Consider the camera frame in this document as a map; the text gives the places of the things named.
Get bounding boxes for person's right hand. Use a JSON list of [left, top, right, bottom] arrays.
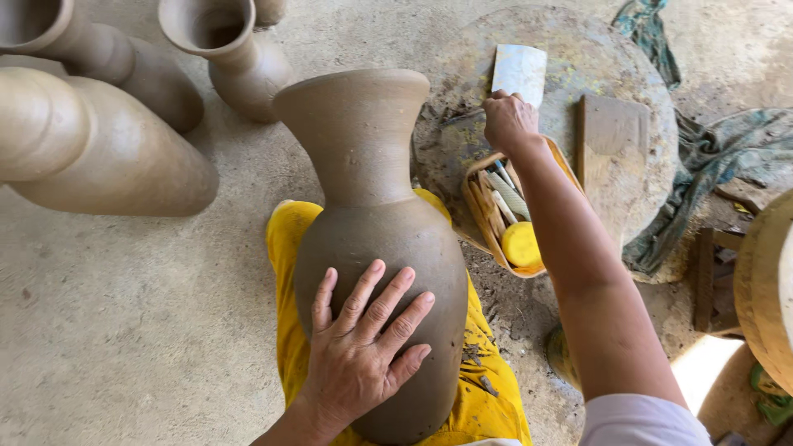
[[482, 90, 541, 157]]

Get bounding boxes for person's left hand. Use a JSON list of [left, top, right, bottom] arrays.
[[297, 259, 436, 434]]

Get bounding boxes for white scraper card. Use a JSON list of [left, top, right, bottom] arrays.
[[491, 43, 548, 110]]

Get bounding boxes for large grey-brown clay vase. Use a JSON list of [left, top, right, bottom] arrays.
[[273, 68, 470, 446]]

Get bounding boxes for thin dark trimming tool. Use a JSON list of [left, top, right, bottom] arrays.
[[439, 108, 487, 126]]

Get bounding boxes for blue pen tool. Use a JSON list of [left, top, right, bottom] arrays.
[[494, 160, 518, 190]]

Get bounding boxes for greenish mesh file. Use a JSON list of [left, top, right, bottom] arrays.
[[486, 170, 532, 223]]

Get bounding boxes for round muddy wooden board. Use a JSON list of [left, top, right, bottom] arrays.
[[411, 5, 680, 250]]

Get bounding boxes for wooden modelling stick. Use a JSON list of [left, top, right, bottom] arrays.
[[466, 180, 496, 250], [476, 170, 508, 241]]

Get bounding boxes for white stick tool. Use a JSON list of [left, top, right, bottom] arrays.
[[491, 189, 519, 225]]

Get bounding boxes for flat wooden paddle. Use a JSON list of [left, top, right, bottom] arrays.
[[575, 93, 651, 250]]

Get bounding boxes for wooden tool tray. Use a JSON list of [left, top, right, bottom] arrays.
[[461, 135, 586, 280]]

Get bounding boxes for yellow sponge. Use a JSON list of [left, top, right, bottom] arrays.
[[501, 222, 544, 269]]

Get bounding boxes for teal dirty cloth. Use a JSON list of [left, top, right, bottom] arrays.
[[612, 0, 793, 280]]

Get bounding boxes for clay pot base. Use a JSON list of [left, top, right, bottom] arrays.
[[254, 0, 287, 28]]

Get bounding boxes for small flared clay vase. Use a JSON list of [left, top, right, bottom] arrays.
[[158, 0, 296, 123]]

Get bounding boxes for yellow trousers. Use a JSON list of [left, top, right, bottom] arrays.
[[266, 189, 581, 446]]

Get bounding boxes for round clay-coated wheel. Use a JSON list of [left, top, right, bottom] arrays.
[[734, 189, 793, 397]]

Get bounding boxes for white shirt sleeve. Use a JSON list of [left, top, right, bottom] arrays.
[[579, 393, 715, 446]]

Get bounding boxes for slim tan clay vase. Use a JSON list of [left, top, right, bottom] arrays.
[[0, 0, 205, 134]]

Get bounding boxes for wide tan clay vase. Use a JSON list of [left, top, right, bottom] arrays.
[[0, 67, 219, 218]]

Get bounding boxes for green rag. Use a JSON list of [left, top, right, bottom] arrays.
[[750, 362, 793, 427]]

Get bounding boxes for wooden stool frame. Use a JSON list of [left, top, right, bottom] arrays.
[[693, 228, 746, 337]]

